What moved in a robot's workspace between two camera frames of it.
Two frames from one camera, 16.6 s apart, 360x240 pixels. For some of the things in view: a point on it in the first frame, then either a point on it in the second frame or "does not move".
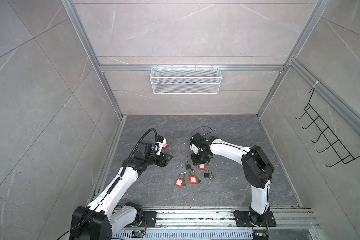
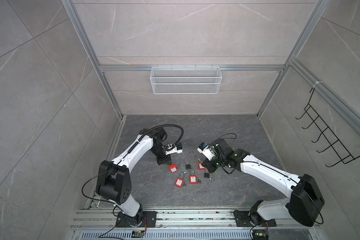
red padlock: [193, 177] does not move
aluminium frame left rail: [107, 161] does not move
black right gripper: [195, 162] → [206, 163]
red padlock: [201, 167] does not move
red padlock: [180, 180] does not move
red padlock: [165, 147] → [173, 168]
